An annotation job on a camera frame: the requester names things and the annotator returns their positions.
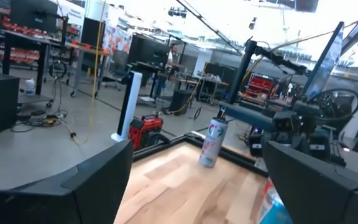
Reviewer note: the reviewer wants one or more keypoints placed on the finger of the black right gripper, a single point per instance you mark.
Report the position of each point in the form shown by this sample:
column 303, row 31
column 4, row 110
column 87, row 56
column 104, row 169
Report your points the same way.
column 256, row 144
column 320, row 146

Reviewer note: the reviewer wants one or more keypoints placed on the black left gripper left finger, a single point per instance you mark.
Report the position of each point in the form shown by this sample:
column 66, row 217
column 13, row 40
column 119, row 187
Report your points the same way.
column 57, row 199

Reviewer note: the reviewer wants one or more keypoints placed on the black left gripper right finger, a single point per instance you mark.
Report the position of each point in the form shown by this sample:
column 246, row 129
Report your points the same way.
column 328, row 199

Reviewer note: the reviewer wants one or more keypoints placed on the tall white can teal palm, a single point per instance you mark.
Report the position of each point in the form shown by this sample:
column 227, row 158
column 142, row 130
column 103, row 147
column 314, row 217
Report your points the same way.
column 213, row 143

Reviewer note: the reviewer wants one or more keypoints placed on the blue silver energy drink can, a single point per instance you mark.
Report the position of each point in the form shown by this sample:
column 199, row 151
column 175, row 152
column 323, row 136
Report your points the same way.
column 273, row 208

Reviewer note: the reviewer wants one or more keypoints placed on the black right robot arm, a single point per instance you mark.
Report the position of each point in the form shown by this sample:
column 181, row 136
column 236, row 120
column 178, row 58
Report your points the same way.
column 334, row 124

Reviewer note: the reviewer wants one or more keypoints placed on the flat monitor on arm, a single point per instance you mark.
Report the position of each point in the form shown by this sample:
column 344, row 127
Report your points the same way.
column 325, row 59

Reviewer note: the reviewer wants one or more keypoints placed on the blue-grey desk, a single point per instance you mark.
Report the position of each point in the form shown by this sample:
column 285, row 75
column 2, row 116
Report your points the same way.
column 247, row 115

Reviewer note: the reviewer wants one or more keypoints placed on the red parts rack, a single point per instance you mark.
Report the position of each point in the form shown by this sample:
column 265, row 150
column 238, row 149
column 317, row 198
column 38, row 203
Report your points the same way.
column 259, row 87

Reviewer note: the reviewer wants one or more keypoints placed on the cluttered work table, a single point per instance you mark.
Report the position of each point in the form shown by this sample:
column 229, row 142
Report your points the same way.
column 211, row 82

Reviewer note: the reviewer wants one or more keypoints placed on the black bin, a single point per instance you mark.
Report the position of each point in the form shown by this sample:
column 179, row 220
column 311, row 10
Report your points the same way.
column 180, row 101

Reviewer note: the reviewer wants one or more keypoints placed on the low wheeled cart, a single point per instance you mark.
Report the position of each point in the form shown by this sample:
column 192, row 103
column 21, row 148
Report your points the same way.
column 36, row 99

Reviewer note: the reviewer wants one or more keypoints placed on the red black toolbox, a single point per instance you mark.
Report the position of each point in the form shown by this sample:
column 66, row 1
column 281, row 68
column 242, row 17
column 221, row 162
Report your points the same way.
column 145, row 129

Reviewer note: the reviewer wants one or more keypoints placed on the white plastic bottle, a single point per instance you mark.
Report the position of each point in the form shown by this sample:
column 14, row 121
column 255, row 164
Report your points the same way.
column 30, row 86

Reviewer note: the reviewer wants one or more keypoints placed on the white black tower fan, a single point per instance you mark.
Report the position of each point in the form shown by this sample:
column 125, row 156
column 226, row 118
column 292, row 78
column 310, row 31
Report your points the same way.
column 129, row 105

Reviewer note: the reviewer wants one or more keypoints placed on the person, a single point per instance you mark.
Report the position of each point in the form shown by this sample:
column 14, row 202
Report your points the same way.
column 170, row 59

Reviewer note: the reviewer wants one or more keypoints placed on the black workbench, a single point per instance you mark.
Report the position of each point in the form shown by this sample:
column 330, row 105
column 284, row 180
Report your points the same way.
column 42, row 68

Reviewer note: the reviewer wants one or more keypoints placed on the large black monitor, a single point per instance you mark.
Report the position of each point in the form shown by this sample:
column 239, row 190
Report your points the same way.
column 148, row 51

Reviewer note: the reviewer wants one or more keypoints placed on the grey office chair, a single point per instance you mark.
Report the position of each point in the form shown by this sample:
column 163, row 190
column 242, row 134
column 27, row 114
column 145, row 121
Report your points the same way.
column 118, row 67

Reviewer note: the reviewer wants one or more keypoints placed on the red storage bins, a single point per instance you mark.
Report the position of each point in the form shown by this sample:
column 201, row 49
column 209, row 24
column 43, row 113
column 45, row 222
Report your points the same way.
column 20, row 56

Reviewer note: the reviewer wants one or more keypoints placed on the wooden top workbench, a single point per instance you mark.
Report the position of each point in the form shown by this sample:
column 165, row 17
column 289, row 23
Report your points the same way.
column 89, row 48

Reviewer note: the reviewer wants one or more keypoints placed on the black monitor on bench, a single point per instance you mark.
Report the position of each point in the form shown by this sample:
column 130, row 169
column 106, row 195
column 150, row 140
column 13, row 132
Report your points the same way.
column 34, row 14

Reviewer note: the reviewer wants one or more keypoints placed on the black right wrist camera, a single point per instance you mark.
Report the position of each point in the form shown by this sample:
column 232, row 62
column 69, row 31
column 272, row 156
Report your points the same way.
column 285, row 121

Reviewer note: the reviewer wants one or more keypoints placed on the black aluminium table frame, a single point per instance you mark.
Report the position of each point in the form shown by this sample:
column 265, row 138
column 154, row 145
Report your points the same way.
column 244, row 161

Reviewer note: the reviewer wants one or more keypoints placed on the colourful wall poster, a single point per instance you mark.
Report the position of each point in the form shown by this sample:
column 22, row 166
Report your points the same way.
column 117, row 40

